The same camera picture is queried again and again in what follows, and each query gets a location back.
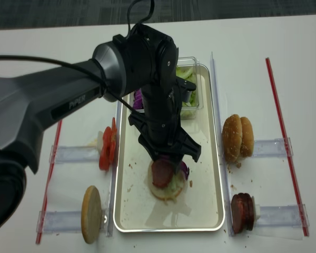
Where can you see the sesame bun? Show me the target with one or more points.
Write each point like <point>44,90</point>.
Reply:
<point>247,146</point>
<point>232,138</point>

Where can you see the upper left clear holder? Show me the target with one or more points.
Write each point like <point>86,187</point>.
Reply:
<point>77,154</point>

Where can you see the purple cabbage piece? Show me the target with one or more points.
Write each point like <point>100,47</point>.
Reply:
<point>185,169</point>

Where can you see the left red straw strip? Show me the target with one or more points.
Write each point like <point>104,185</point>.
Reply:
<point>50,172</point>

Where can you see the chopped green lettuce pile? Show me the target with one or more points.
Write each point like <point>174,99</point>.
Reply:
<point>188,76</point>

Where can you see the dark sausage slice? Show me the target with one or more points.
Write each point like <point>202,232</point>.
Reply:
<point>249,217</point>
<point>238,213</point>

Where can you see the right red straw strip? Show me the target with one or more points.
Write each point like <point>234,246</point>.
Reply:
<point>302,211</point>

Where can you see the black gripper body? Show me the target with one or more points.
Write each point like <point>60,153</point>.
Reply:
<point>169,140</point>

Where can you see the sausage slice on bun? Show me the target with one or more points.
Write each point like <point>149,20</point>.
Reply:
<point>162,173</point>

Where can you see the lower left clear holder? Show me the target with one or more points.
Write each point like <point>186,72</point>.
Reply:
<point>59,222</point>

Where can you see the front sesame bun top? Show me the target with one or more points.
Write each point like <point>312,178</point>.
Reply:
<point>232,138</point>

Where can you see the left clear vertical rail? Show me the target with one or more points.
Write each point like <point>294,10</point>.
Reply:
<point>110,223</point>

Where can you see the clear holder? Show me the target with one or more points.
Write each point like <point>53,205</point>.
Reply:
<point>279,148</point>
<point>279,216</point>
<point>77,154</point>
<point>59,222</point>

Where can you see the right clear vertical rail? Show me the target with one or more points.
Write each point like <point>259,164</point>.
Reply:
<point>220,147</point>

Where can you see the rear dark sausage slice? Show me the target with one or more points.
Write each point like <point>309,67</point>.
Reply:
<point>249,217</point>

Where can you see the clear vertical rail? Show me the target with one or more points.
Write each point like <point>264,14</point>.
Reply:
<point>220,147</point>
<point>110,223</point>

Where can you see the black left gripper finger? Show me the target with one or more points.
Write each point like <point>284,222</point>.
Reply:
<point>177,167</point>

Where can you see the white stopper block left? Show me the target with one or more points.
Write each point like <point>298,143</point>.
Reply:
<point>99,141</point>

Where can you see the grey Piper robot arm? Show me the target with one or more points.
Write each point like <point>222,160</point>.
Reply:
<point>29,104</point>

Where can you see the rear red tomato slice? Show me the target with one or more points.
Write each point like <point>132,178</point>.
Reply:
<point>113,141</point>

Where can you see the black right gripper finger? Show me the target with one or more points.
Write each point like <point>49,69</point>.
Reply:
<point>156,158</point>

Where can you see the bottom bun on tray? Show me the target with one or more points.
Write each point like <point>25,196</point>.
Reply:
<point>155,190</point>

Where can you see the pale bun half left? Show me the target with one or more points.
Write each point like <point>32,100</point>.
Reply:
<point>91,214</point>

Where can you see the lower right clear holder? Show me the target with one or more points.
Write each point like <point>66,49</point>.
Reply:
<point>279,216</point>

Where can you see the green lettuce leaf on bun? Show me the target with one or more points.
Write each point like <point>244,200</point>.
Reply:
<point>174,188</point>

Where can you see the front dark sausage slice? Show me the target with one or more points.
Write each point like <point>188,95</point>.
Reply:
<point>238,213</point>

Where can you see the clear plastic salad container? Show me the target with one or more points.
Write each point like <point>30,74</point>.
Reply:
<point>161,109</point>

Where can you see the rear sesame bun top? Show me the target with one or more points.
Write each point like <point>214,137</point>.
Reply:
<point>247,146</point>

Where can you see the white stopper block right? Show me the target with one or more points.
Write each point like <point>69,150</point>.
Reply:
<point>257,212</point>

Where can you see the shredded purple cabbage pile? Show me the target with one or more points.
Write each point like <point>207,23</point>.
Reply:
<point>138,100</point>

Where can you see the red straw strip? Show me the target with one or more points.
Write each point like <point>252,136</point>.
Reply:
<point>302,211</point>
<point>50,172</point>

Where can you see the upper right clear holder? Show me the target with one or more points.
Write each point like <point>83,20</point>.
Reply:
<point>279,148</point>

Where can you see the white stopper block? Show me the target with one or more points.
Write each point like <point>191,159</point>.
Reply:
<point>257,212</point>
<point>99,141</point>

